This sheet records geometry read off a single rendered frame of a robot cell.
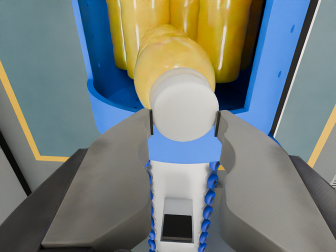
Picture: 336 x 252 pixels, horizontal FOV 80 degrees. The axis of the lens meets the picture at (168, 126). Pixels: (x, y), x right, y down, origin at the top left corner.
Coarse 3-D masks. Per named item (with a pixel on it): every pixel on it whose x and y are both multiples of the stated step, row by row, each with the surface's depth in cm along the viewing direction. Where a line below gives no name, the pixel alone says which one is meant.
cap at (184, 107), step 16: (176, 80) 11; (192, 80) 11; (160, 96) 11; (176, 96) 11; (192, 96) 11; (208, 96) 11; (160, 112) 11; (176, 112) 11; (192, 112) 11; (208, 112) 12; (160, 128) 12; (176, 128) 12; (192, 128) 12; (208, 128) 12
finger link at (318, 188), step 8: (296, 160) 8; (296, 168) 7; (304, 168) 7; (312, 168) 7; (304, 176) 7; (312, 176) 7; (320, 176) 7; (312, 184) 7; (320, 184) 7; (328, 184) 7; (312, 192) 6; (320, 192) 6; (328, 192) 6; (320, 200) 6; (328, 200) 6; (320, 208) 6; (328, 208) 6; (328, 216) 6; (328, 224) 5
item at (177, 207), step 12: (168, 204) 70; (180, 204) 70; (192, 204) 70; (168, 216) 64; (180, 216) 64; (192, 216) 66; (168, 228) 60; (180, 228) 60; (192, 228) 62; (168, 240) 59; (180, 240) 59; (192, 240) 59
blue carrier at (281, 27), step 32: (96, 0) 30; (288, 0) 17; (96, 32) 31; (288, 32) 19; (96, 64) 32; (256, 64) 19; (288, 64) 22; (96, 96) 24; (128, 96) 38; (224, 96) 37; (256, 96) 20; (160, 160) 23; (192, 160) 22
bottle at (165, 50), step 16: (160, 32) 18; (176, 32) 18; (144, 48) 16; (160, 48) 14; (176, 48) 13; (192, 48) 14; (144, 64) 14; (160, 64) 13; (176, 64) 13; (192, 64) 13; (208, 64) 14; (144, 80) 14; (160, 80) 12; (208, 80) 13; (144, 96) 14
